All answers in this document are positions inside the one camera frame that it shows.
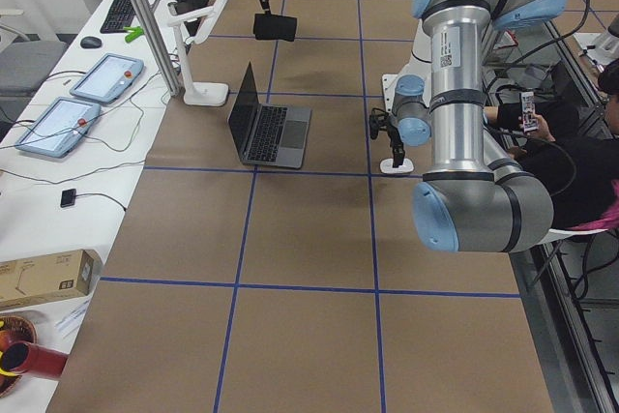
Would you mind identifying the white computer mouse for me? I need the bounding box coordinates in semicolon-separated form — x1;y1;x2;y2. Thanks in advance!
379;158;414;175

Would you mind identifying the black mouse pad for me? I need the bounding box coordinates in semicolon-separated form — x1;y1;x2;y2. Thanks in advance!
252;14;297;42

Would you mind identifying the grey laptop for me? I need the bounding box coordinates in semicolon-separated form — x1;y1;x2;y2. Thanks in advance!
227;63;311;169

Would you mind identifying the white desk lamp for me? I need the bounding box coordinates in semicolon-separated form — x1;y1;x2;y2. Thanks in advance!
166;0;230;107

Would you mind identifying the dark desk mouse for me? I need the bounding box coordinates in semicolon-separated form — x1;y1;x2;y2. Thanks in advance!
79;36;103;49

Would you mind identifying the cardboard lamp box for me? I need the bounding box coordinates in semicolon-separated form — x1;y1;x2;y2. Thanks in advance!
1;250;102;310

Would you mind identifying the green clip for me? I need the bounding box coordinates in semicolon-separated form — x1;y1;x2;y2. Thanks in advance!
123;26;144;44

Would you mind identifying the smartphone in hand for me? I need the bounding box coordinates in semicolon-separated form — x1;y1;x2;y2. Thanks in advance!
520;91;538;133

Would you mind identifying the black keyboard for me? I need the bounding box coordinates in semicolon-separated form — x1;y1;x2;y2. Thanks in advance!
100;0;135;34

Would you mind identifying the far teach pendant tablet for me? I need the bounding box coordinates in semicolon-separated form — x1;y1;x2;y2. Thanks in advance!
70;53;144;104

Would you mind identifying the teach pendant tablet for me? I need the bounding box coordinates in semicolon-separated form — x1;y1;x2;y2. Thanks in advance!
15;98;102;159
70;53;144;104

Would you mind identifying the white chair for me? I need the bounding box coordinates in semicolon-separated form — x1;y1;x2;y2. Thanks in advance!
545;226;613;293

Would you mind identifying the seated person in black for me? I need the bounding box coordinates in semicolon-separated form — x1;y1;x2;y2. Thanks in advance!
483;57;619;230

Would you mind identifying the near teach pendant tablet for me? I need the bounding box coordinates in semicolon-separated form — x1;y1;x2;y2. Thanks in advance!
15;98;102;159

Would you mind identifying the small black puck device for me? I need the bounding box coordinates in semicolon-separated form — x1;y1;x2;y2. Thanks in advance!
60;189;77;208

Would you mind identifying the aluminium frame post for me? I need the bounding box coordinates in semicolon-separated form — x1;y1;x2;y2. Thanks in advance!
131;0;181;97

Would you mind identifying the black camera cable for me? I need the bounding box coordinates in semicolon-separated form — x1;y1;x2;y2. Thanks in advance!
481;0;596;201

